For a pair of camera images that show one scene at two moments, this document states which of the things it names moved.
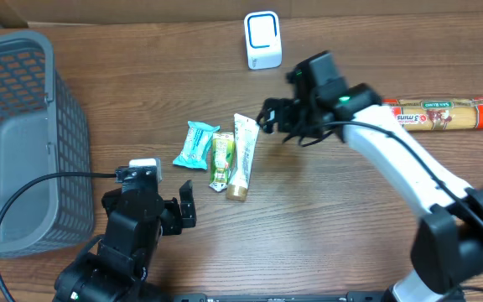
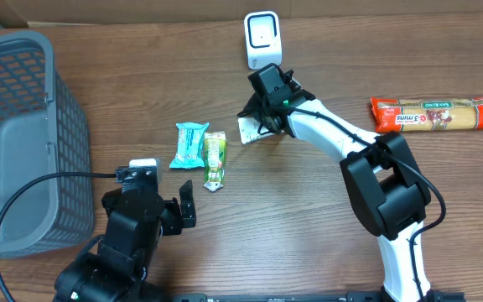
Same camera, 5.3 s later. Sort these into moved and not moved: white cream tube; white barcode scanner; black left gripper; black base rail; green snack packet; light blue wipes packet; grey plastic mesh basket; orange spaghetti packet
Moved: light blue wipes packet; green snack packet; white cream tube
Not moved: grey plastic mesh basket; black base rail; white barcode scanner; orange spaghetti packet; black left gripper
